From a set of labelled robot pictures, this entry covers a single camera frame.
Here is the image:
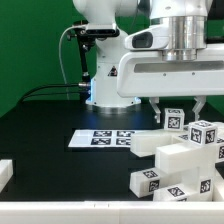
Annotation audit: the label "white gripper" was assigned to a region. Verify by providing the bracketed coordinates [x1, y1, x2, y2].
[117, 46, 224, 123]

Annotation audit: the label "white tagged cube nut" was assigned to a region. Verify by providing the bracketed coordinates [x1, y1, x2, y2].
[164, 108, 185, 131]

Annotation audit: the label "white tagged cube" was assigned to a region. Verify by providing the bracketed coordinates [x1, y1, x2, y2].
[188, 120, 218, 146]

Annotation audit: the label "white chair back frame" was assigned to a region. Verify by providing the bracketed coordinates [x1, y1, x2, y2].
[129, 124, 224, 175]

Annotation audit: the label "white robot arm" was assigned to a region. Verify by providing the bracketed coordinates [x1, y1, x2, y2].
[73, 0, 224, 113]

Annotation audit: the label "white marker sheet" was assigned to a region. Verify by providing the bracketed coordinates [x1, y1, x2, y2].
[68, 129, 136, 148]

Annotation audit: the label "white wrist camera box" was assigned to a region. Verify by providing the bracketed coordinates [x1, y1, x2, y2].
[124, 24, 169, 51]

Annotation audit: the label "black camera on stand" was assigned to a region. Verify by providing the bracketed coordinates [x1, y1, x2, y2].
[85, 23, 119, 38]

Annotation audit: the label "black camera stand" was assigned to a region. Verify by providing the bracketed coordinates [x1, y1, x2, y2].
[67, 20, 95, 103]

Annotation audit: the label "grey camera cable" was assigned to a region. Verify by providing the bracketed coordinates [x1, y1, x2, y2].
[58, 25, 81, 101]

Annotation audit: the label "black cables on table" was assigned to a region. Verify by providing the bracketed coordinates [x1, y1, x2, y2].
[20, 83, 92, 103]

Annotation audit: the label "white front rail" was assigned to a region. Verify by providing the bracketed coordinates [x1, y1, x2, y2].
[0, 202, 224, 224]

